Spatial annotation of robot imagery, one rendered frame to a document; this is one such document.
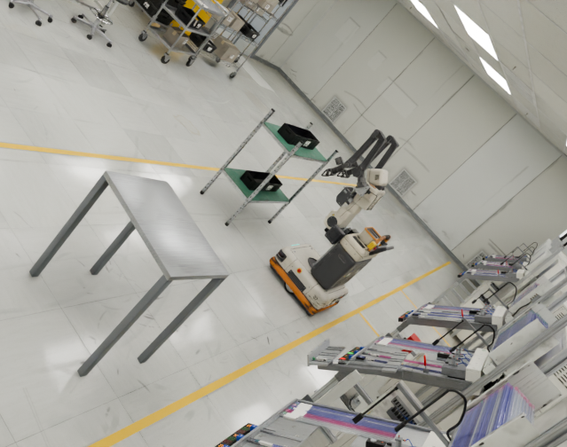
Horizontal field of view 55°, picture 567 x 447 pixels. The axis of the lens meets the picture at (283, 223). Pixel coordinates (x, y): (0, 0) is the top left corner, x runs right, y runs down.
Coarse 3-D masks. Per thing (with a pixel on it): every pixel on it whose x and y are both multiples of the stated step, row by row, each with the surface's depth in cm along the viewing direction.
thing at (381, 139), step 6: (378, 138) 466; (384, 138) 465; (378, 144) 467; (372, 150) 470; (378, 150) 469; (366, 156) 472; (372, 156) 470; (366, 162) 472; (360, 168) 472; (354, 174) 475; (360, 174) 473
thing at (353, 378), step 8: (352, 376) 298; (360, 376) 296; (336, 384) 308; (344, 384) 300; (352, 384) 299; (328, 392) 305; (336, 392) 303; (344, 392) 301; (320, 400) 307; (328, 400) 305
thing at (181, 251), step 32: (96, 192) 277; (128, 192) 274; (160, 192) 297; (128, 224) 322; (160, 224) 273; (192, 224) 296; (160, 256) 252; (192, 256) 272; (160, 288) 250; (128, 320) 260; (96, 352) 270
